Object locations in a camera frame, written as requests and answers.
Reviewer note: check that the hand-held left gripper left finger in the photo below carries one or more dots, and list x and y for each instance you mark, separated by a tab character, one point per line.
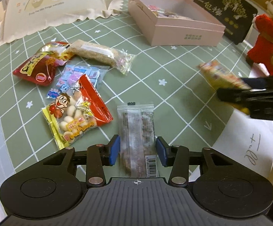
114	150

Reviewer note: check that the large black snack pouch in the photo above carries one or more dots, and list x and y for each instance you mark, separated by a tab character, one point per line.
221	7

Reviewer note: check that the green checked tablecloth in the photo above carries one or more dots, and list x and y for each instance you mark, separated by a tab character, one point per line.
174	75

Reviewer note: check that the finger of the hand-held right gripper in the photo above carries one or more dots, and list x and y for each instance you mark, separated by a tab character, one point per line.
263	82
232	95

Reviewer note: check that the orange yellow snack packet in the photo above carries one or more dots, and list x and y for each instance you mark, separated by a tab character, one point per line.
218	73

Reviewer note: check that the printed mesh food cover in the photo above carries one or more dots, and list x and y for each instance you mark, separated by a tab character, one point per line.
56	9

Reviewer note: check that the yellow cartoon biscuit packet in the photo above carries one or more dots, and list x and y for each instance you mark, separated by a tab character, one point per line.
75	113

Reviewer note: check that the red snack packet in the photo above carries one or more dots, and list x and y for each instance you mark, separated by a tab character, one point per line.
33	68

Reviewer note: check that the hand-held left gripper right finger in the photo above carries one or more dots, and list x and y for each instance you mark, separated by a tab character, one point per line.
162	150

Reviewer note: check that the clear brown bar packet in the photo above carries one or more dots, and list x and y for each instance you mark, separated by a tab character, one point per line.
136	131

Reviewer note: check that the white paper sheet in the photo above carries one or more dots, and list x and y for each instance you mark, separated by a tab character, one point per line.
244	150

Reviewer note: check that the red plush horse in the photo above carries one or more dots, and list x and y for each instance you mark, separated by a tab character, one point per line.
265	49

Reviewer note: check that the pastel candy packet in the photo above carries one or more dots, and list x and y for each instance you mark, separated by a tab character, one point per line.
80	73

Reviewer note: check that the clear sesame bar packet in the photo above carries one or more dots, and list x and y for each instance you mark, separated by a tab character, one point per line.
91	50

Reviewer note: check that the pink cardboard box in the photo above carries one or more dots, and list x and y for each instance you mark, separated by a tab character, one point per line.
181	36

